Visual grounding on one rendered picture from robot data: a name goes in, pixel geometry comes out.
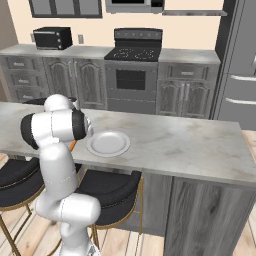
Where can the grey wooden kitchen island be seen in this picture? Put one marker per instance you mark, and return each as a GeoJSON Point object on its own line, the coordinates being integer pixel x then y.
{"type": "Point", "coordinates": [206, 213]}

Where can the grey microwave oven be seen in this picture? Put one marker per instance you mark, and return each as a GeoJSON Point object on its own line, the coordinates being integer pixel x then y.
{"type": "Point", "coordinates": [133, 6]}

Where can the black toaster oven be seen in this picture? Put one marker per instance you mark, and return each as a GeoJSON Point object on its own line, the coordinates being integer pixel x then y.
{"type": "Point", "coordinates": [52, 38]}

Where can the white round plate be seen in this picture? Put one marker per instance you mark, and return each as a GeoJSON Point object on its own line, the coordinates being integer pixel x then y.
{"type": "Point", "coordinates": [108, 143]}

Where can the grey wall socket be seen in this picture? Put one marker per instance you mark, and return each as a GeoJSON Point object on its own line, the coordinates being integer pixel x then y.
{"type": "Point", "coordinates": [81, 38]}

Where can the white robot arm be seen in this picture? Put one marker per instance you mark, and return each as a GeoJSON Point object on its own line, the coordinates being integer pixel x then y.
{"type": "Point", "coordinates": [56, 166]}

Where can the grey base cupboards with drawers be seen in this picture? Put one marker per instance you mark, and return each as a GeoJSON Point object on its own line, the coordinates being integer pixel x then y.
{"type": "Point", "coordinates": [56, 78]}

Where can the grey wall shelf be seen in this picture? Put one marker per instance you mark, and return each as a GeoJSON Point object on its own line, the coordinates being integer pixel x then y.
{"type": "Point", "coordinates": [195, 13]}

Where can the grey base cupboards with doors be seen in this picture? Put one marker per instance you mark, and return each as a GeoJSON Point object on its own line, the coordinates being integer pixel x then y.
{"type": "Point", "coordinates": [186, 90]}

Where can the orange cutlery piece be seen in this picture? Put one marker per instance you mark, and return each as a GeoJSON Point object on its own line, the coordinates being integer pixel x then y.
{"type": "Point", "coordinates": [73, 144]}

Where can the black cushioned stool gold legs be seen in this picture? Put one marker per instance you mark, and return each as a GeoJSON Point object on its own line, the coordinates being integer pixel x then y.
{"type": "Point", "coordinates": [110, 191]}
{"type": "Point", "coordinates": [16, 176]}

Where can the grey glass-door wall cupboards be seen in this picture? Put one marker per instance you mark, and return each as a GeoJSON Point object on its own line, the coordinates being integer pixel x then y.
{"type": "Point", "coordinates": [65, 8]}

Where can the grey stove with oven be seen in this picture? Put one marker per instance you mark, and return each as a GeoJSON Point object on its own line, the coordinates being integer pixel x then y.
{"type": "Point", "coordinates": [132, 76]}

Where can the grey fridge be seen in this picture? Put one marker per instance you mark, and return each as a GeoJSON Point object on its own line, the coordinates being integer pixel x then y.
{"type": "Point", "coordinates": [240, 66]}

